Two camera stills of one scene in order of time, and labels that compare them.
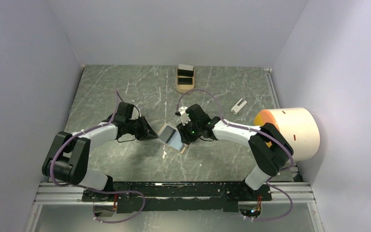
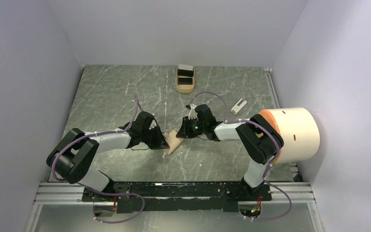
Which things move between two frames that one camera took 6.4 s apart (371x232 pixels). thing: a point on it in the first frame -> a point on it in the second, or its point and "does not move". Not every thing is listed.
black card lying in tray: [185, 80] does not move
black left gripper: [147, 132] -> [160, 143]
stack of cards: [185, 70] does not move
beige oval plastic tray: [185, 88] does not move
